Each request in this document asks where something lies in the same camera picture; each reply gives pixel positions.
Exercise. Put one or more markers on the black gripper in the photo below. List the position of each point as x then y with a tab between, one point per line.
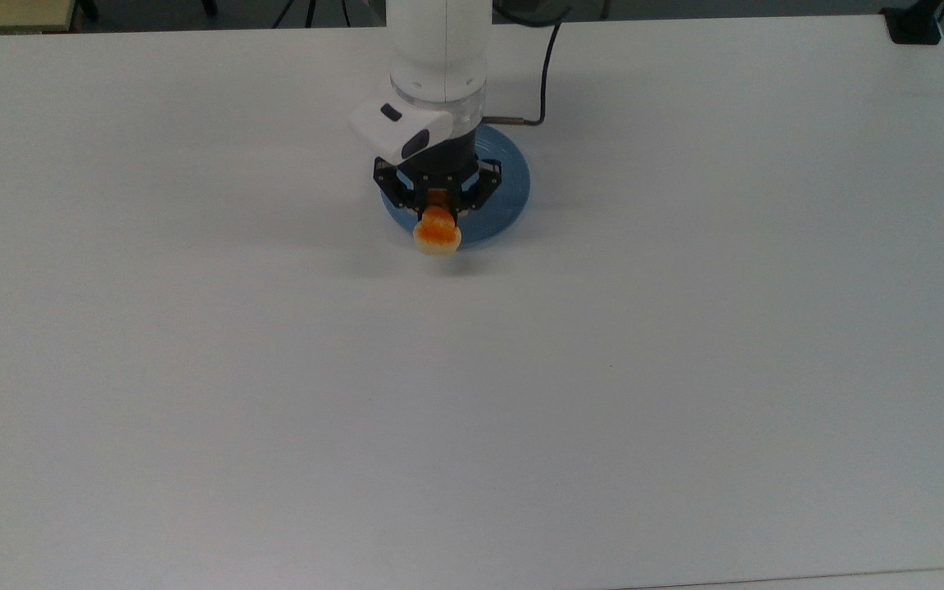
447	164

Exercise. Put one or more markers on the orange glazed bread roll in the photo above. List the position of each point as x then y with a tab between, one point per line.
437	232

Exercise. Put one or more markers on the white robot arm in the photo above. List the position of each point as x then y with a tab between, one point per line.
439	49

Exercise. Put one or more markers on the blue plastic plate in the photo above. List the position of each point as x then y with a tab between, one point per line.
505	192

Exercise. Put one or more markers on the black tripod legs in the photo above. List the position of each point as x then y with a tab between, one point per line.
310	10

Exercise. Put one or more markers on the wooden table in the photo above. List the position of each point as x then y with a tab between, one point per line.
13	12

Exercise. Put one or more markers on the black table clamp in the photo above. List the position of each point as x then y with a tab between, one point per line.
914	24

